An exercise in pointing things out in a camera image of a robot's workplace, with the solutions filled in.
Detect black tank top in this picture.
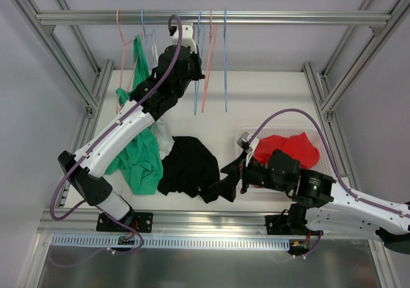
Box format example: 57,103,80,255
158,136,221,204

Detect pink hanger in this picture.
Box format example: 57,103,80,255
201,10,218,113
115,8,138,115

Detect red tank top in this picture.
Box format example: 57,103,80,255
254,132,320,169

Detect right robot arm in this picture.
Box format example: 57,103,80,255
209,149,409,254

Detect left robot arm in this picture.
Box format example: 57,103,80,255
58,45,204,231

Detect white tank top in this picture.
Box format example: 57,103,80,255
146,35,176,161

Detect green tank top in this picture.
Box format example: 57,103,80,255
105,35,163,195

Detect white plastic basket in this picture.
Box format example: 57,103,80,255
256,126,334,177

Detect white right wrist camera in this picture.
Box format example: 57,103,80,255
236,132,259,166

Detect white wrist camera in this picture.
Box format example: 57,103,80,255
236,132,259,166
169,23,197,52

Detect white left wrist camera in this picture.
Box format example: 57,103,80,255
169,23,197,52

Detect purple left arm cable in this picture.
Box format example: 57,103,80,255
51,14,184,221

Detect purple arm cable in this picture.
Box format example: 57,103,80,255
51,14,184,221
246,108,410,220

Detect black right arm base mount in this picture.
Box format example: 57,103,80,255
265,214,292,236

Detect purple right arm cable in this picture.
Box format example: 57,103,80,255
246,108,410,220

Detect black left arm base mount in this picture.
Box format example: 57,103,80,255
96,210,153,233

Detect aluminium hanging rail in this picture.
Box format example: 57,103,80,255
36,10,392,27

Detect aluminium frame structure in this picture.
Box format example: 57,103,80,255
0,0,410,177

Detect white slotted cable duct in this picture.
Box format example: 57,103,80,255
50,234,290,252

